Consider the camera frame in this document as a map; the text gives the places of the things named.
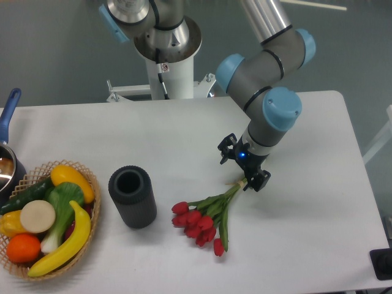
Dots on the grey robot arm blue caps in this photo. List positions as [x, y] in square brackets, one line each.
[168, 41]

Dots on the green bok choy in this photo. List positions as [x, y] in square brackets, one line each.
[60, 197]

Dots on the orange fruit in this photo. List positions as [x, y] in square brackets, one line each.
[23, 248]

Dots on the red tulip bouquet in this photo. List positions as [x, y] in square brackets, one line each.
[206, 221]

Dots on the black device at table edge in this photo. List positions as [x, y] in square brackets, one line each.
[381, 262]

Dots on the beige round disc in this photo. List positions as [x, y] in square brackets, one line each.
[37, 216]

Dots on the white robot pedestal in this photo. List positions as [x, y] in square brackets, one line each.
[167, 80]

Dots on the yellow banana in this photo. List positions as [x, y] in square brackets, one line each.
[69, 248]

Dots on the green cucumber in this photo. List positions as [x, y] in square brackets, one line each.
[34, 192]

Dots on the dark grey ribbed vase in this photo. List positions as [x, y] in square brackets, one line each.
[131, 190]

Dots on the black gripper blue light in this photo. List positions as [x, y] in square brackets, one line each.
[250, 162]

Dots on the blue handled saucepan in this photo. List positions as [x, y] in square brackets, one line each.
[12, 170]

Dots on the woven wicker basket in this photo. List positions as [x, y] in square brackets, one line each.
[37, 175]

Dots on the white frame at right edge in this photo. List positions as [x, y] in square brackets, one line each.
[377, 160]

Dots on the yellow squash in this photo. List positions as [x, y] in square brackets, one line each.
[67, 174]

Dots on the yellow bell pepper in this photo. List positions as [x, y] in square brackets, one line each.
[11, 224]

